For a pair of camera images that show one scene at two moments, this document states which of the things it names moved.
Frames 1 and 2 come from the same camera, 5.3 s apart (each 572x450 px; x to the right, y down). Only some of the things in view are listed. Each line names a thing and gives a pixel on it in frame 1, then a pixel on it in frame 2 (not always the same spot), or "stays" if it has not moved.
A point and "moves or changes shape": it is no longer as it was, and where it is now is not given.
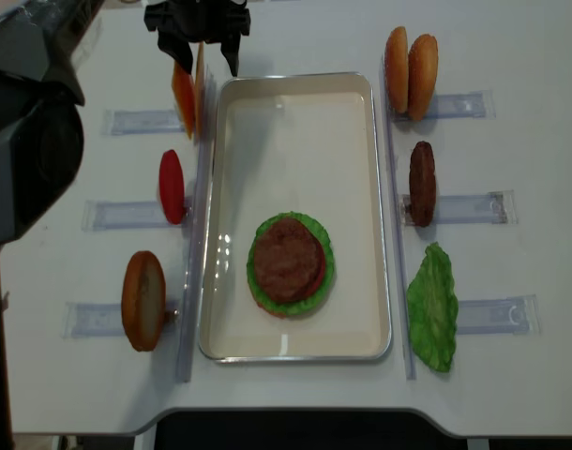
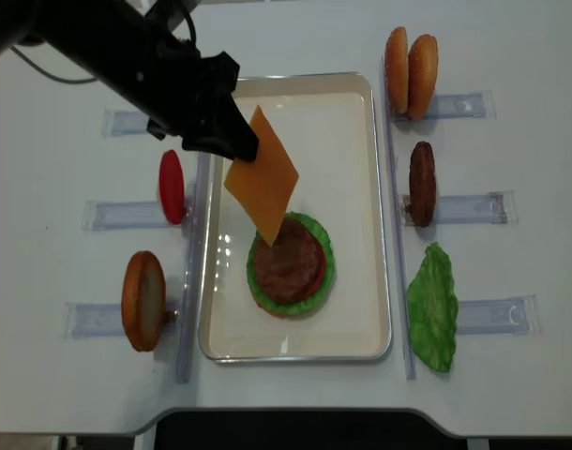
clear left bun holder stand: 106,320 stays
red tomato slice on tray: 323,270 stays
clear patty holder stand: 496,207 stays
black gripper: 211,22 -> 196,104
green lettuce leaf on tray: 282,307 stays
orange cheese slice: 183,83 moves or changes shape
